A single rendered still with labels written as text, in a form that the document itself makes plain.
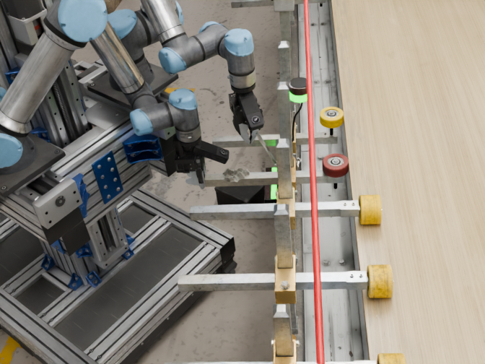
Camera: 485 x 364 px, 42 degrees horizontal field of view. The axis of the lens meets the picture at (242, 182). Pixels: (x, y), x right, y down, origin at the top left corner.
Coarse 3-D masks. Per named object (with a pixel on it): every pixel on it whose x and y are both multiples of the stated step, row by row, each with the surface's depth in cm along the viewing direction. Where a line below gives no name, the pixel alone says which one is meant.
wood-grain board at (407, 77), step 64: (384, 0) 272; (448, 0) 267; (384, 64) 235; (448, 64) 231; (384, 128) 207; (448, 128) 204; (384, 192) 184; (448, 192) 182; (384, 256) 166; (448, 256) 164; (384, 320) 152; (448, 320) 150
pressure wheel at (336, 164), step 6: (330, 156) 198; (336, 156) 197; (342, 156) 197; (324, 162) 196; (330, 162) 196; (336, 162) 195; (342, 162) 195; (348, 162) 195; (324, 168) 195; (330, 168) 193; (336, 168) 193; (342, 168) 193; (348, 168) 196; (330, 174) 195; (336, 174) 194; (342, 174) 194; (336, 186) 202
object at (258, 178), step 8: (208, 176) 203; (216, 176) 203; (224, 176) 202; (248, 176) 201; (256, 176) 201; (264, 176) 200; (272, 176) 200; (296, 176) 199; (304, 176) 199; (320, 176) 198; (328, 176) 198; (208, 184) 203; (216, 184) 203; (224, 184) 203; (232, 184) 202; (240, 184) 202; (248, 184) 202; (256, 184) 202; (264, 184) 202; (272, 184) 202
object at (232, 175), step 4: (228, 168) 202; (240, 168) 203; (224, 172) 203; (228, 172) 202; (232, 172) 201; (236, 172) 201; (240, 172) 200; (244, 172) 201; (248, 172) 201; (228, 176) 201; (232, 176) 200; (236, 176) 200; (240, 176) 200; (244, 176) 200; (224, 180) 200; (228, 180) 200; (232, 180) 199; (236, 180) 200
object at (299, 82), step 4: (292, 80) 183; (296, 80) 183; (300, 80) 183; (304, 80) 183; (292, 84) 182; (296, 84) 182; (300, 84) 181; (304, 84) 181; (300, 108) 188; (292, 124) 193; (292, 128) 193; (292, 132) 195; (292, 136) 196; (292, 140) 196
